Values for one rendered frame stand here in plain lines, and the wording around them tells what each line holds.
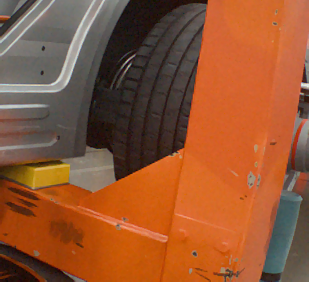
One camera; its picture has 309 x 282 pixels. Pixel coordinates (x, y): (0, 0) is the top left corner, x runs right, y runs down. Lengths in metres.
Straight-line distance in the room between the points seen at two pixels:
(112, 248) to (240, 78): 0.44
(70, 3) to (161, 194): 0.49
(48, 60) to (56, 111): 0.12
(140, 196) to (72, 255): 0.22
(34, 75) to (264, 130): 0.54
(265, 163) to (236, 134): 0.07
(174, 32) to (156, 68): 0.11
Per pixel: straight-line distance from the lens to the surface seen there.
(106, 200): 1.28
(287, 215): 1.49
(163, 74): 1.44
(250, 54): 1.08
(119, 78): 1.76
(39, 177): 1.40
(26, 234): 1.42
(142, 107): 1.44
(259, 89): 1.07
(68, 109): 1.42
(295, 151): 1.55
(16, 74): 1.30
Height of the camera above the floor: 1.05
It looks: 8 degrees down
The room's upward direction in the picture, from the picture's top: 9 degrees clockwise
